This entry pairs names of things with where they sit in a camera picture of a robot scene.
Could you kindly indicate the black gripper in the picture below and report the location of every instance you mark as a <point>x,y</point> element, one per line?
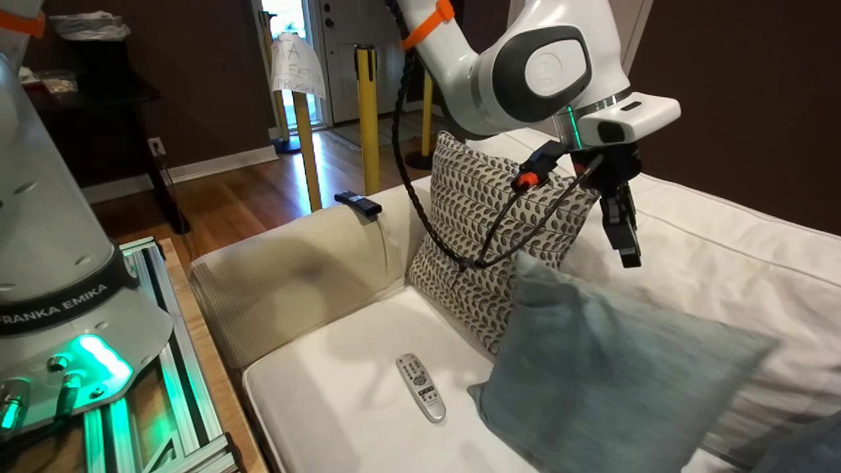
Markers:
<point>618,175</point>

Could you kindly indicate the blue square pillow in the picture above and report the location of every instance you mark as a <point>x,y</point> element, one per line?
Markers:
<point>614,377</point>

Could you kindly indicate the leaf print pillow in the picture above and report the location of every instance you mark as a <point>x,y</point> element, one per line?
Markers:
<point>473,246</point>

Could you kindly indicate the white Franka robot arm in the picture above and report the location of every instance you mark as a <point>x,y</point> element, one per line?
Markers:
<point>53,226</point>

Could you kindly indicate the blue-grey pillow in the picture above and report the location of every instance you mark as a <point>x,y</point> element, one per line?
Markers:
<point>796,449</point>

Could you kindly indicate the silver remote control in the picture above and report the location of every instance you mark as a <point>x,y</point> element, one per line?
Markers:
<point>420,388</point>

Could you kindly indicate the black remote control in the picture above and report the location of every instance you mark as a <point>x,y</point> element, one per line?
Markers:
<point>357,204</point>

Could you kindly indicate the wooden stand leg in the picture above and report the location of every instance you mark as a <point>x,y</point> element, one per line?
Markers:
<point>309,158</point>

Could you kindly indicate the white sofa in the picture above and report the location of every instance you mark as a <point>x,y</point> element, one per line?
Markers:
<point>317,402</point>

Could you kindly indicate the white cloth shade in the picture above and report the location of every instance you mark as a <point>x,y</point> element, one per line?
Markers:
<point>294,66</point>

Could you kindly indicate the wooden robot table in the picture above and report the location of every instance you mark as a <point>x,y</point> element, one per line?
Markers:
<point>218,384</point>

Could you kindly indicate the dark side table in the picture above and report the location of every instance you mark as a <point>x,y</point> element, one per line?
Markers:
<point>96,113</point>

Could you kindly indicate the white cloth bundle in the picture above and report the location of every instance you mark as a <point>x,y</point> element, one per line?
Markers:
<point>87,28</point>

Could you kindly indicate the yellow post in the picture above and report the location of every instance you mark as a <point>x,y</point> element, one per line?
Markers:
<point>428,121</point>
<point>369,121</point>

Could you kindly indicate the aluminium frame base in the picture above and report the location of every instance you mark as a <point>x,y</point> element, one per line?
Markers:
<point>188,396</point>

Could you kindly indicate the white wall outlet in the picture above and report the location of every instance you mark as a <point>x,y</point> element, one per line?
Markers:
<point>155,145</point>

